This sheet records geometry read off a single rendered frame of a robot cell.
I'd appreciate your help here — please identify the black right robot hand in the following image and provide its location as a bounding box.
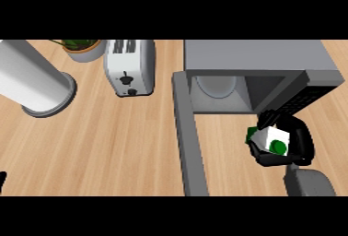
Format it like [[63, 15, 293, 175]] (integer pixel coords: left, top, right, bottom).
[[252, 109, 315, 168]]

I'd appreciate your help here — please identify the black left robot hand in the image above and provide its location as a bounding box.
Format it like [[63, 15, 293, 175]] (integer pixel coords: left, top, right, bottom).
[[0, 171, 9, 195]]

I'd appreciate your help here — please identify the white green milk carton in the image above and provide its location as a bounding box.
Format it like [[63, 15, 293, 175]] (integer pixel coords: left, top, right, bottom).
[[245, 125, 290, 157]]

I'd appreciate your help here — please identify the grey microwave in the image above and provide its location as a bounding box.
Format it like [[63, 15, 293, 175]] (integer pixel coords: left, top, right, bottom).
[[183, 40, 345, 116]]

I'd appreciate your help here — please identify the grey microwave door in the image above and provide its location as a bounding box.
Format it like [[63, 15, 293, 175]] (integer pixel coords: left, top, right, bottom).
[[171, 71, 211, 197]]

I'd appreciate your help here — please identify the white toaster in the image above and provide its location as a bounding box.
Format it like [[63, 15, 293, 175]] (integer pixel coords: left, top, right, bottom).
[[101, 40, 156, 99]]

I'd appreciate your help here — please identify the potted plant in white pot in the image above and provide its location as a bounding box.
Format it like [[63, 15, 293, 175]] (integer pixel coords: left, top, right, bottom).
[[50, 40, 109, 64]]

